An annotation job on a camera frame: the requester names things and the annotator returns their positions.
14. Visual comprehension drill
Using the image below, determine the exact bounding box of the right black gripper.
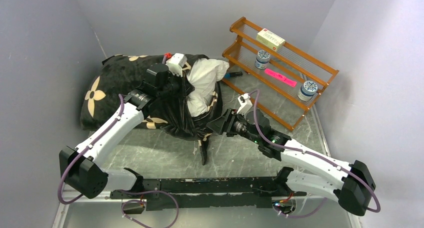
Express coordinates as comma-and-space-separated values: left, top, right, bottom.
206, 107, 261, 145

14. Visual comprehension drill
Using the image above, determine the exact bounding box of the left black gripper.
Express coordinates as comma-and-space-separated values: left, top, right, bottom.
156, 68, 195, 100

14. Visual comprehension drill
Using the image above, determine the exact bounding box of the white pillow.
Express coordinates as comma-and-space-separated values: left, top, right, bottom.
186, 58, 230, 117

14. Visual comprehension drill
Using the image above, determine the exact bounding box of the black pillowcase with beige flowers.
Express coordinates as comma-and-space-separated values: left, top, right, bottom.
79, 54, 223, 165

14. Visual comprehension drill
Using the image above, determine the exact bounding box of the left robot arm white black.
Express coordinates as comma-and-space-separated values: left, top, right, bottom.
57, 63, 189, 205

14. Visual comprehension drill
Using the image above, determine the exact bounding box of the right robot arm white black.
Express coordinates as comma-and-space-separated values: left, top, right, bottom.
206, 109, 381, 216

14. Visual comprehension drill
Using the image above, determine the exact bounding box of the blue marker pen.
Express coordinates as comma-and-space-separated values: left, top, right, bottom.
224, 72, 243, 78

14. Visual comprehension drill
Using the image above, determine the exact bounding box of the pink flat plastic item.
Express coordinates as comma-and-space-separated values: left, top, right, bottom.
264, 68, 297, 87

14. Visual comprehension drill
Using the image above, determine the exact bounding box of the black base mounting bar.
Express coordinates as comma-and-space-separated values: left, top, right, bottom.
110, 177, 306, 211

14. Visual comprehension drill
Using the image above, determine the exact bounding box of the wooden two-tier shelf rack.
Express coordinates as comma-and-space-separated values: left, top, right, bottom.
222, 17, 339, 131

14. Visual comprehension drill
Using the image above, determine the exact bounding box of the white jar blue lid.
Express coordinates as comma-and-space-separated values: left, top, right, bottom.
297, 80, 318, 101
254, 50, 271, 70

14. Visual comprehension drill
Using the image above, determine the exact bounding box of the white cardboard box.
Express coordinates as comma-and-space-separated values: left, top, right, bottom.
256, 28, 286, 51

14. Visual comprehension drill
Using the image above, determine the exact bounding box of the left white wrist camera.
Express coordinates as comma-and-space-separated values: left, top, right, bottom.
165, 53, 187, 77

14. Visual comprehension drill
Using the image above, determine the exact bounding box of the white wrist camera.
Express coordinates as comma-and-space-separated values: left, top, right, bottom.
236, 93, 253, 116
165, 53, 187, 77

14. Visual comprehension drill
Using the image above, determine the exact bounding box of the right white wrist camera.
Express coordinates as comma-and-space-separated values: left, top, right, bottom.
236, 93, 253, 116

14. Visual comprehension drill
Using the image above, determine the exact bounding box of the aluminium frame rail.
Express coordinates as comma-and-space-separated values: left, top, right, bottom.
51, 177, 362, 228

